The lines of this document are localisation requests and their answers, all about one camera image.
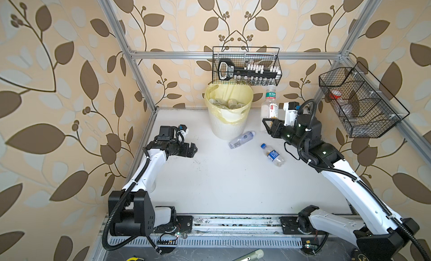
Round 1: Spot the black wire basket right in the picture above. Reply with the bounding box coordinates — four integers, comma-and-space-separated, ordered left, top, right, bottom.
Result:
319, 61, 410, 139

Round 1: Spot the metal base rail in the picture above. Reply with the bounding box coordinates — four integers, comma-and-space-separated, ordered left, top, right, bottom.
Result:
100, 213, 374, 236

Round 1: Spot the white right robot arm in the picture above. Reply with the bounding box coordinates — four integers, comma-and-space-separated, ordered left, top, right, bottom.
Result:
262, 114, 431, 261

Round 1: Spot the yellow bin liner bag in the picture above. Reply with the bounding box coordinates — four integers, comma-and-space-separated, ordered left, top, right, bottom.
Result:
204, 84, 254, 125

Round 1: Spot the white ribbed trash bin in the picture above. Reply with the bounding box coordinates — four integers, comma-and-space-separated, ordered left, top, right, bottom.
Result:
208, 106, 250, 140

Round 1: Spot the capless bottle green red label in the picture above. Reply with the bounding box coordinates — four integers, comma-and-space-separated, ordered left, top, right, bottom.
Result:
260, 86, 278, 131

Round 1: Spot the red capped jar in basket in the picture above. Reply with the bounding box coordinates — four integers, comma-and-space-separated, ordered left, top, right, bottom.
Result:
329, 90, 343, 100

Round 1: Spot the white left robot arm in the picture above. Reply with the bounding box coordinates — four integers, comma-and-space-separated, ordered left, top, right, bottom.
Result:
102, 130, 198, 255

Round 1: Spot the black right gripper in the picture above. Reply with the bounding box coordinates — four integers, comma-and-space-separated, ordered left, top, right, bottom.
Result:
264, 117, 308, 154

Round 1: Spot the clear bottle blue label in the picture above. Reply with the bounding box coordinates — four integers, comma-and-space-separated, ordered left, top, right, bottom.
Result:
260, 143, 285, 167

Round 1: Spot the black wire basket back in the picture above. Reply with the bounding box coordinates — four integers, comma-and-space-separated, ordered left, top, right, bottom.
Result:
212, 46, 282, 87

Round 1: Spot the black wire basket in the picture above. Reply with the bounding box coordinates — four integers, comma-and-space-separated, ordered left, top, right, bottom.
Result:
212, 46, 282, 87
319, 61, 410, 139

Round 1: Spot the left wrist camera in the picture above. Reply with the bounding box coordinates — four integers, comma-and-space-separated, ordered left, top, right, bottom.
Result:
176, 124, 188, 142

